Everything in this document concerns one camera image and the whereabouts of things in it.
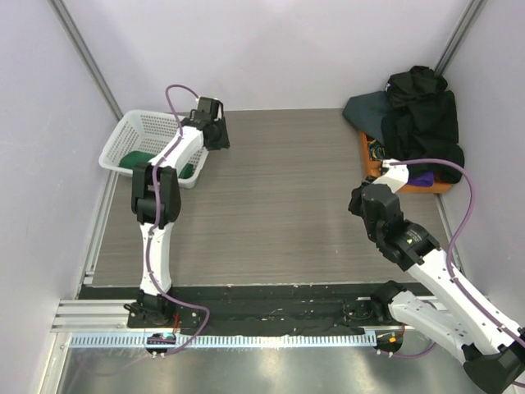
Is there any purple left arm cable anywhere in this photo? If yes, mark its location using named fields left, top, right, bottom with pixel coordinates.
left=145, top=84, right=211, bottom=358

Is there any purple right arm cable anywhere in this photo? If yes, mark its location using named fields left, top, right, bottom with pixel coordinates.
left=381, top=158, right=525, bottom=360

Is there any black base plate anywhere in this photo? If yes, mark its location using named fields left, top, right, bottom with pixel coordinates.
left=79, top=283, right=397, bottom=337

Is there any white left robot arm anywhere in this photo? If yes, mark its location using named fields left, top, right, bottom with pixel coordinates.
left=131, top=97, right=230, bottom=328

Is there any patterned cloth in tray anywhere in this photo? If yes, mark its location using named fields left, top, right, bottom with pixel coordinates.
left=367, top=140, right=386, bottom=161

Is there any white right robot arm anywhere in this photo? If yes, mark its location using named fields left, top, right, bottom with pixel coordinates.
left=348, top=182, right=524, bottom=393

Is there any green t shirt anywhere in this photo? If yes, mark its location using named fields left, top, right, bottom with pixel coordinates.
left=119, top=149, right=196, bottom=181

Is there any purple t shirt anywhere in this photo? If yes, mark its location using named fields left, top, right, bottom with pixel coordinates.
left=408, top=172, right=435, bottom=188

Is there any orange tray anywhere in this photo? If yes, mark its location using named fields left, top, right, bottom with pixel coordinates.
left=358, top=131, right=453, bottom=195

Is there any white plastic basket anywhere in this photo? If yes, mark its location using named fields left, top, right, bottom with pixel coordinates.
left=98, top=110, right=208, bottom=189

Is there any dark teal t shirt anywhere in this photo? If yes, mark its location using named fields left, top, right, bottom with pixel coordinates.
left=342, top=91, right=393, bottom=144

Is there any black t shirt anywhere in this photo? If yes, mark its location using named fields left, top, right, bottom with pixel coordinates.
left=381, top=66, right=465, bottom=167

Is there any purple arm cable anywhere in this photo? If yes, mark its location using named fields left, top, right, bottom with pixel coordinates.
left=381, top=158, right=525, bottom=360
left=145, top=84, right=211, bottom=358

